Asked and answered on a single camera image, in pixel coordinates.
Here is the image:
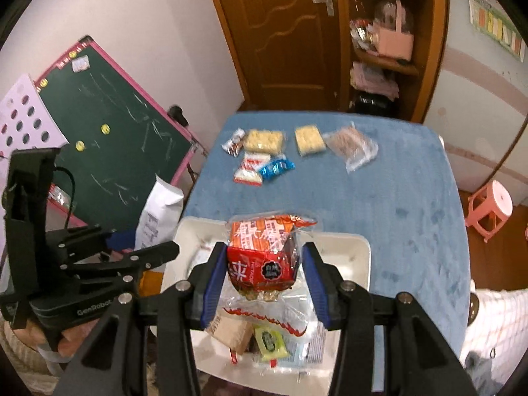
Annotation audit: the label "blue candy packet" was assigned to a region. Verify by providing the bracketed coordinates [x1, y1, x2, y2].
[258, 154, 296, 182]

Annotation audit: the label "grey cloth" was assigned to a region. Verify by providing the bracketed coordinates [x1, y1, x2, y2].
[464, 352, 496, 380]

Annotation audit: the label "folded pink cloths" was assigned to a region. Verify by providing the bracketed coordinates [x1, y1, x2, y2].
[350, 62, 400, 100]

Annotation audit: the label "white checked cloth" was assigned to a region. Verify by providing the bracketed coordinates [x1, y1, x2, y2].
[460, 289, 528, 380]

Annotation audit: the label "red white snack packet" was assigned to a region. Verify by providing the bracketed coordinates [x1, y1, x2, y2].
[233, 152, 272, 186]

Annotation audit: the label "wide yellow rice cracker packet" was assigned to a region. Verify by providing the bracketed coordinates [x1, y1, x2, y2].
[243, 130, 286, 153]

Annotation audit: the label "white perforated board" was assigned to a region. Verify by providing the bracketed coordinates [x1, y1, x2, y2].
[0, 73, 71, 161]

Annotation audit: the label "pink framed green chalkboard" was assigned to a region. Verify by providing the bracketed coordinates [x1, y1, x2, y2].
[33, 37, 198, 232]

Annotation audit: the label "pile of shelf snacks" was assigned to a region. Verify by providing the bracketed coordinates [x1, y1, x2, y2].
[350, 17, 380, 54]

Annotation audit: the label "pink basket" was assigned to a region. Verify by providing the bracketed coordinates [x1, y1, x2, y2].
[373, 0, 415, 62]

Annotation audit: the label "brown kraft snack packet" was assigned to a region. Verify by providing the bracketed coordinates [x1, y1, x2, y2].
[205, 309, 254, 353]

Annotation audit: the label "white grey snack packet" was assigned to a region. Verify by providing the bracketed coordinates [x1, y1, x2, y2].
[135, 175, 185, 252]

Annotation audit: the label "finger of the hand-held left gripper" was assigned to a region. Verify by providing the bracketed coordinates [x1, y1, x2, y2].
[62, 241, 181, 285]
[45, 225, 114, 256]

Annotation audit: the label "floral sliding wardrobe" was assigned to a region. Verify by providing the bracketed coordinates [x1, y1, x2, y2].
[425, 0, 528, 199]

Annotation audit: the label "brown wooden door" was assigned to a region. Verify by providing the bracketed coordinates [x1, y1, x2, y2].
[202, 0, 351, 112]

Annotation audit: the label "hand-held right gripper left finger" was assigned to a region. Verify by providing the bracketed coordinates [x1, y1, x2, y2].
[51, 243, 228, 396]

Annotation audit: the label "large clear white packet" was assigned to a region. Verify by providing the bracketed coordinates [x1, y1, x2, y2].
[256, 297, 331, 370]

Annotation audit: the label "red orange snack packet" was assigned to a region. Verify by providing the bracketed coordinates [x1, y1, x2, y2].
[226, 214, 318, 303]

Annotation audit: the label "wooden corner shelf unit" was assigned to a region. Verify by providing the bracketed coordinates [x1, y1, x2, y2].
[338, 0, 450, 122]

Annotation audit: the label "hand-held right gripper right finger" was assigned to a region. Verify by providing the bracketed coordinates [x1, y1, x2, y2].
[302, 243, 481, 396]

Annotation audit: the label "small white candy packet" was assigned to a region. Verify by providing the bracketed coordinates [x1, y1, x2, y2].
[222, 129, 247, 156]

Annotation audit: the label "red clear snack packet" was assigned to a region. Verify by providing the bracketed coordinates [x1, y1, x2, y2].
[220, 301, 310, 337]

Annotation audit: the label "black appliance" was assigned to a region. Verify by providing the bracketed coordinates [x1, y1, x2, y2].
[352, 93, 399, 118]

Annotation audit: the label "black easel knob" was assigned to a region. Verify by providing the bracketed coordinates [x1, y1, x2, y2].
[167, 105, 188, 126]

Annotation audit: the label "brown clear snack packet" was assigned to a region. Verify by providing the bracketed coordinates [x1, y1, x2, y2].
[322, 123, 379, 174]

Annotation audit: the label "square yellow rice cracker packet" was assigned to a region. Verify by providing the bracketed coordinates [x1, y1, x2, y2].
[294, 125, 327, 157]

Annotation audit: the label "yellow green snack packet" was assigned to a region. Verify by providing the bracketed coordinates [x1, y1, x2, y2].
[252, 324, 289, 357]

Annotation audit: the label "wall poster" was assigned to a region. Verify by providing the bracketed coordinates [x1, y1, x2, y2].
[464, 0, 526, 64]

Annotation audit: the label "white plastic tray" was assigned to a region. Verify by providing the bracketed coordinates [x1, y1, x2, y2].
[159, 215, 371, 382]

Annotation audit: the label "pink plastic stool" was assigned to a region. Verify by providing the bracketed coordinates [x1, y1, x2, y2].
[465, 180, 514, 243]

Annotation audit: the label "blue table cloth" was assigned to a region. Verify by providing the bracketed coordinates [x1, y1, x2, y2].
[181, 111, 472, 355]

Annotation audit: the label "black cable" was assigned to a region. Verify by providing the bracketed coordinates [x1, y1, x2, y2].
[53, 167, 77, 232]

